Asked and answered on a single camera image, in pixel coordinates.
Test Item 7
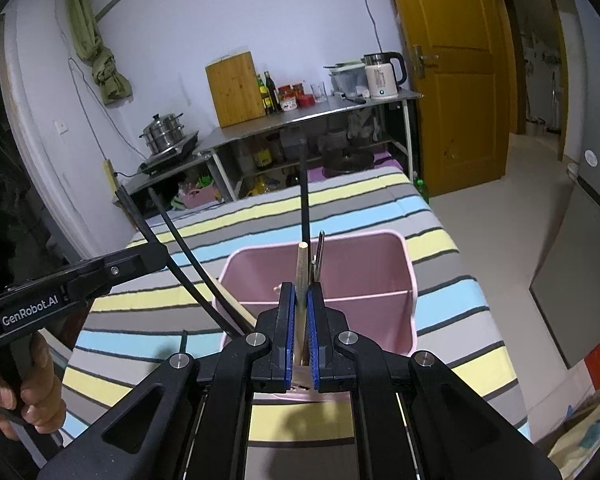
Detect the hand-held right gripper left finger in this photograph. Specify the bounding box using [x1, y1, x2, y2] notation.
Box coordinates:
[37, 283, 297, 480]

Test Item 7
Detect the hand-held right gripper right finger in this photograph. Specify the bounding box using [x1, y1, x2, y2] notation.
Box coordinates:
[306, 281, 564, 480]

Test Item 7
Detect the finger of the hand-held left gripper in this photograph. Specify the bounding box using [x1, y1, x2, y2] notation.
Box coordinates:
[64, 241, 169, 307]

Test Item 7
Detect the wooden chopstick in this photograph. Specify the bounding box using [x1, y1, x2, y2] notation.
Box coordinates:
[290, 241, 311, 391]

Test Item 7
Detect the thin metal utensil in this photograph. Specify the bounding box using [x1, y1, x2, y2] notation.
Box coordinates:
[311, 230, 327, 284]

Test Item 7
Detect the pink plastic utensil basket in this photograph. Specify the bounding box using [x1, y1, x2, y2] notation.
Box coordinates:
[214, 229, 421, 402]

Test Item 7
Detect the person's left hand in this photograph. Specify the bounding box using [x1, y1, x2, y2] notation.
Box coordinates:
[0, 332, 68, 442]

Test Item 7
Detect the low metal side table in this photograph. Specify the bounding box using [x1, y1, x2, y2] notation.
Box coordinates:
[112, 152, 231, 212]

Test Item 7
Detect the white power strip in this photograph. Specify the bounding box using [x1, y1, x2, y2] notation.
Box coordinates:
[102, 159, 120, 199]

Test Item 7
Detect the small pink storage basket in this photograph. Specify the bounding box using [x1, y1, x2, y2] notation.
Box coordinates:
[179, 182, 223, 210]

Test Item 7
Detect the black induction cooker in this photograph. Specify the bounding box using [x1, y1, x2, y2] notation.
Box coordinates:
[138, 131, 201, 176]

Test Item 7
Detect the stainless steel steamer pot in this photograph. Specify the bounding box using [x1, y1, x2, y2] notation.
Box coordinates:
[140, 112, 187, 155]

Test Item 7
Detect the black frying pan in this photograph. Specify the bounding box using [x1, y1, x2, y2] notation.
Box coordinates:
[322, 150, 376, 177]

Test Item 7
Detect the green hanging cloth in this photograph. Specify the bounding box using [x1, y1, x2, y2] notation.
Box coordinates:
[64, 0, 132, 107]

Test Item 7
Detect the wooden cutting board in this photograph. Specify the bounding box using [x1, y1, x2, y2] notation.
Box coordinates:
[205, 51, 267, 129]

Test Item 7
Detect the metal shelf table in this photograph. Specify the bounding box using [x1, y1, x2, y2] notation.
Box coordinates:
[192, 87, 425, 202]

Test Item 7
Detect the dark sauce bottle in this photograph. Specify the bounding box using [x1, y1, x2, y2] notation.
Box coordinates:
[264, 71, 280, 114]

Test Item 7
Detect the red-lidded sauce jar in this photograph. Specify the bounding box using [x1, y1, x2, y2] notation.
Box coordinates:
[278, 85, 299, 113]

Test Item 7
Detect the clear plastic storage box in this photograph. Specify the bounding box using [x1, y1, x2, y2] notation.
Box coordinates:
[324, 60, 368, 97]

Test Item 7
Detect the white electric kettle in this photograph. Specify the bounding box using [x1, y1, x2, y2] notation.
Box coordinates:
[363, 51, 409, 101]

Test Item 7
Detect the grey flat panel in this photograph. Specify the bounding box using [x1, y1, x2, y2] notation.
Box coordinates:
[529, 179, 600, 369]

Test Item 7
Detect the orange wooden door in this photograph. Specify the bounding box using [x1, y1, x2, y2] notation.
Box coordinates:
[382, 0, 512, 199]

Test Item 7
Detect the printed floor mat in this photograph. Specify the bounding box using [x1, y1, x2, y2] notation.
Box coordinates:
[547, 385, 600, 467]

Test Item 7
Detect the black wall cable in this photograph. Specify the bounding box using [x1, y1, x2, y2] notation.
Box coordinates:
[349, 0, 381, 55]

